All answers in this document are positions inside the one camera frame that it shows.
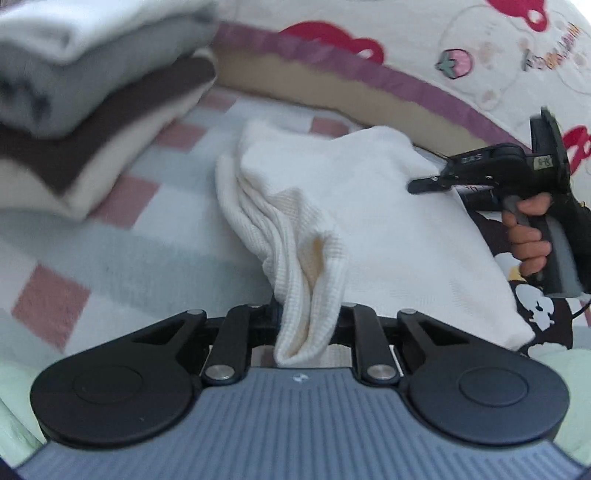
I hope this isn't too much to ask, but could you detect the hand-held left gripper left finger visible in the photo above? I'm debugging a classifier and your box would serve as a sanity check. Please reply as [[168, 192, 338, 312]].
[[131, 302, 282, 386]]

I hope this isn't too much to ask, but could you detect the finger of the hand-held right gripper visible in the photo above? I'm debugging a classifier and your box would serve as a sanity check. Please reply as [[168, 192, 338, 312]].
[[407, 174, 455, 195]]

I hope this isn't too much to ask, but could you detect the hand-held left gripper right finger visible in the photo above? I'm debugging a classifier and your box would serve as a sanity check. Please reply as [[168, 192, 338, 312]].
[[330, 302, 472, 386]]

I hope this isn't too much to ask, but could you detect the cream garment with green trim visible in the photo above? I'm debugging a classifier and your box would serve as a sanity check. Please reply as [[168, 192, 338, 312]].
[[215, 119, 532, 368]]

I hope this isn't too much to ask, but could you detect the person's right hand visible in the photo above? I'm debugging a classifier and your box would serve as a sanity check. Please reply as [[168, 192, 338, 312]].
[[501, 193, 555, 280]]

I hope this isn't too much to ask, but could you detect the checked bedsheet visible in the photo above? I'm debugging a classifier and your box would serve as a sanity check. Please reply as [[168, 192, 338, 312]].
[[0, 88, 578, 370]]

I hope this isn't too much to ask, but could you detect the bear print quilt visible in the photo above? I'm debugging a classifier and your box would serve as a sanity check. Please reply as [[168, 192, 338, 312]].
[[212, 0, 591, 208]]

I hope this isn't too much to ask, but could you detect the beige folded garment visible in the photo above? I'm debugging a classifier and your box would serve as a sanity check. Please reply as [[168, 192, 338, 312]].
[[0, 48, 218, 221]]

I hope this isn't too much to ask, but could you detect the light green garment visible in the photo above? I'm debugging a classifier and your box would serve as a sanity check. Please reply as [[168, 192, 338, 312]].
[[0, 348, 591, 467]]

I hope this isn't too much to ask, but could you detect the dark brown folded garment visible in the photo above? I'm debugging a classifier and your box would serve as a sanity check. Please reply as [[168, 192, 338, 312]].
[[0, 55, 219, 193]]

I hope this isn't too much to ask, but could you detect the grey folded garment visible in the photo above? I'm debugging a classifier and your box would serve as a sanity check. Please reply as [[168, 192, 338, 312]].
[[0, 21, 220, 139]]

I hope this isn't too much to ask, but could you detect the white folded garment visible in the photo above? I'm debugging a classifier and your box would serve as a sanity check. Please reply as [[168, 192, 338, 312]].
[[0, 0, 220, 63]]

